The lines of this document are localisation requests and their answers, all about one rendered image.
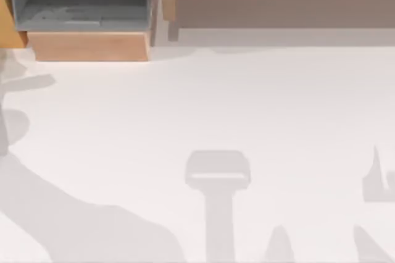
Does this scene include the wooden cupboard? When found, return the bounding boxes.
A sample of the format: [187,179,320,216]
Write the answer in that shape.
[0,0,29,49]

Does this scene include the wooden open shelf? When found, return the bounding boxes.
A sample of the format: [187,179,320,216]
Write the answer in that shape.
[161,0,395,42]

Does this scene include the grey pulled-out drawer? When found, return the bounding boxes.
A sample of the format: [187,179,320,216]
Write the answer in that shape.
[7,0,156,48]

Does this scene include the pale wooden drawer front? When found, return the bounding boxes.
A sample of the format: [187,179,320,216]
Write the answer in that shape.
[27,31,151,62]

